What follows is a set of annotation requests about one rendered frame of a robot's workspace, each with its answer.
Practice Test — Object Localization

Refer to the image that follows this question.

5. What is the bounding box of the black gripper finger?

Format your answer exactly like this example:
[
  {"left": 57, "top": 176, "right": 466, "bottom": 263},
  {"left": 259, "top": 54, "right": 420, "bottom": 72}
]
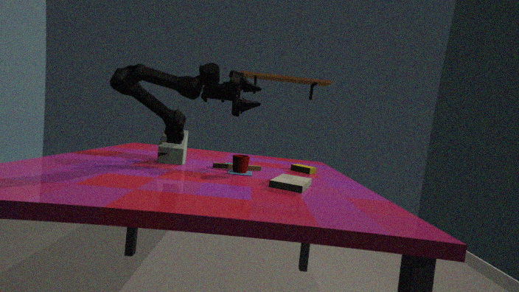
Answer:
[
  {"left": 243, "top": 77, "right": 262, "bottom": 92},
  {"left": 240, "top": 97, "right": 261, "bottom": 113}
]

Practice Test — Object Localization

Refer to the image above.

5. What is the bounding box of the yellow flat bar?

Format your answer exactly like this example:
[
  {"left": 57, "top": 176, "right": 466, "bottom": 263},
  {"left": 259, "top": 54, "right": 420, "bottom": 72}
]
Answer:
[{"left": 290, "top": 164, "right": 316, "bottom": 174}]

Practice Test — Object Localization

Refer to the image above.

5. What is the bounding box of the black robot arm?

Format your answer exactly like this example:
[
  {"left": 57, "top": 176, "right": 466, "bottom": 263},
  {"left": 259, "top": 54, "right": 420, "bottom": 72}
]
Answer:
[{"left": 110, "top": 63, "right": 241, "bottom": 144}]

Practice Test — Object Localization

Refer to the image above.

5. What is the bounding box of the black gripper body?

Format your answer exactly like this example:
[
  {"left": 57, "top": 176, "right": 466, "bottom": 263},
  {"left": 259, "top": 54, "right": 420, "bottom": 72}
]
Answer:
[{"left": 219, "top": 73, "right": 244, "bottom": 117}]

